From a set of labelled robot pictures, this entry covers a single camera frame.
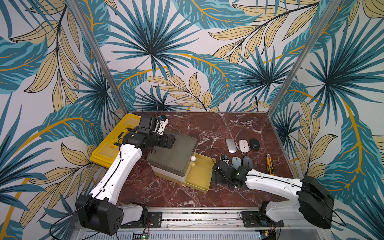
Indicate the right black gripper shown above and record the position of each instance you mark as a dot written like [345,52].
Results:
[222,169]

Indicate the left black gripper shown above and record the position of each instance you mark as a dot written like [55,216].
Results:
[164,143]

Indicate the light blue computer mouse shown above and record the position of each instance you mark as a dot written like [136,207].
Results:
[236,162]

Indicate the yellow pull-out drawer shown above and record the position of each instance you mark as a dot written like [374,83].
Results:
[199,176]

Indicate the grey drawer unit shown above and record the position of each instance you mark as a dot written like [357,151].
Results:
[173,164]

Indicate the dark grey computer mouse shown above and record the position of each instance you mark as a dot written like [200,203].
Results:
[247,162]

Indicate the silver computer mouse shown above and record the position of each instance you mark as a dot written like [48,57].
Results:
[231,145]

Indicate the white computer mouse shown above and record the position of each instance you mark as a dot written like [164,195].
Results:
[243,146]

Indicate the black computer mouse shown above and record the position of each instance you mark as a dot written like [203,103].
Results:
[254,145]

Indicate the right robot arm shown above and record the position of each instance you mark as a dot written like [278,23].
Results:
[306,198]

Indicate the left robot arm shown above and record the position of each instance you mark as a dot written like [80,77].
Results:
[98,210]

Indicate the yellow utility knife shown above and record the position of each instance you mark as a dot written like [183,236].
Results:
[270,169]

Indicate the yellow plastic toolbox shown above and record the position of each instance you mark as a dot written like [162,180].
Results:
[106,152]

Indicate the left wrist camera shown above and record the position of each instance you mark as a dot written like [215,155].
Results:
[152,125]

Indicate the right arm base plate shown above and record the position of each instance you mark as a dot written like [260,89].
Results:
[254,219]

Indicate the aluminium front rail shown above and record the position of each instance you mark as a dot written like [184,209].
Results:
[200,223]

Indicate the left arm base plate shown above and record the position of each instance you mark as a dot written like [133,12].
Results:
[144,219]

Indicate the left aluminium corner post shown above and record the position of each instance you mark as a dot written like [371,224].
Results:
[84,26]

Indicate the aluminium corner post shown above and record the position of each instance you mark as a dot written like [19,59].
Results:
[84,26]
[319,28]

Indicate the right aluminium corner post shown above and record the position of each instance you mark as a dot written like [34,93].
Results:
[319,28]

